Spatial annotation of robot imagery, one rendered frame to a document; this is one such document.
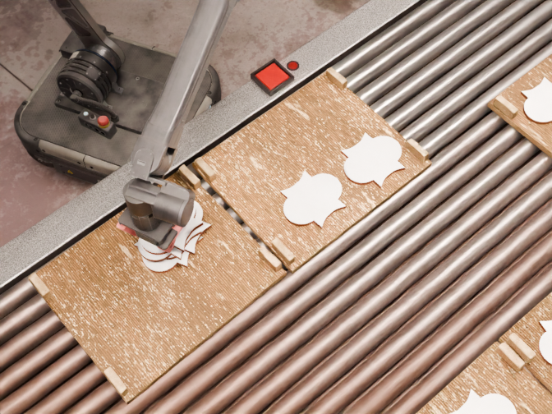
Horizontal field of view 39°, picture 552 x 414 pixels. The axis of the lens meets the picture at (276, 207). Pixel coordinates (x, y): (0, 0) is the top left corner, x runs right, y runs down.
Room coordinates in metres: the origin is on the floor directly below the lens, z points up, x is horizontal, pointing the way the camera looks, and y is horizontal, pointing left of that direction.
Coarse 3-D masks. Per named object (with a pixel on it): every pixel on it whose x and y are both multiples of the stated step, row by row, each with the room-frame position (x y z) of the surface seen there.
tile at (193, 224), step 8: (192, 216) 0.81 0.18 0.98; (192, 224) 0.79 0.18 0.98; (200, 224) 0.79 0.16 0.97; (184, 232) 0.77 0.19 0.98; (144, 240) 0.75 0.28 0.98; (176, 240) 0.75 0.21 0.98; (184, 240) 0.75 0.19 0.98; (144, 248) 0.74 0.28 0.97; (152, 248) 0.73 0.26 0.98; (184, 248) 0.73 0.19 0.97
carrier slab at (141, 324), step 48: (96, 240) 0.78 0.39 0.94; (240, 240) 0.77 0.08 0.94; (48, 288) 0.68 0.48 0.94; (96, 288) 0.67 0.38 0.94; (144, 288) 0.66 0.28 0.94; (192, 288) 0.66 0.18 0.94; (240, 288) 0.65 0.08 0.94; (96, 336) 0.57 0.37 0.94; (144, 336) 0.56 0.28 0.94; (192, 336) 0.56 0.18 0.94; (144, 384) 0.46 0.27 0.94
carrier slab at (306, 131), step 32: (320, 96) 1.13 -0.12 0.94; (352, 96) 1.13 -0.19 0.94; (256, 128) 1.05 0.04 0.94; (288, 128) 1.05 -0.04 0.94; (320, 128) 1.04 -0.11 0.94; (352, 128) 1.04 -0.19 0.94; (384, 128) 1.03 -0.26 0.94; (224, 160) 0.97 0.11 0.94; (256, 160) 0.96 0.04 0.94; (288, 160) 0.96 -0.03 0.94; (320, 160) 0.96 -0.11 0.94; (416, 160) 0.94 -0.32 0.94; (224, 192) 0.88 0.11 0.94; (256, 192) 0.88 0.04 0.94; (352, 192) 0.87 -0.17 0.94; (384, 192) 0.86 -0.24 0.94; (256, 224) 0.80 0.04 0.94; (288, 224) 0.80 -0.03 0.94; (352, 224) 0.79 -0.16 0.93
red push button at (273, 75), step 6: (270, 66) 1.24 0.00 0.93; (276, 66) 1.24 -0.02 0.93; (264, 72) 1.22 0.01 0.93; (270, 72) 1.22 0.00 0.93; (276, 72) 1.22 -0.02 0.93; (282, 72) 1.22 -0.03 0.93; (258, 78) 1.21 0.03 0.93; (264, 78) 1.20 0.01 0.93; (270, 78) 1.20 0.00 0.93; (276, 78) 1.20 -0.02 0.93; (282, 78) 1.20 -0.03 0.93; (264, 84) 1.19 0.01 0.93; (270, 84) 1.18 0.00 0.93; (276, 84) 1.18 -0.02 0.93
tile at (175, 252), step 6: (192, 234) 0.77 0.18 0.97; (198, 234) 0.77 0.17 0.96; (138, 246) 0.75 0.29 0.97; (144, 252) 0.73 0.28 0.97; (174, 252) 0.73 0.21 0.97; (180, 252) 0.73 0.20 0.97; (150, 258) 0.72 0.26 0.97; (156, 258) 0.72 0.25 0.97; (162, 258) 0.72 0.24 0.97; (180, 258) 0.71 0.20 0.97
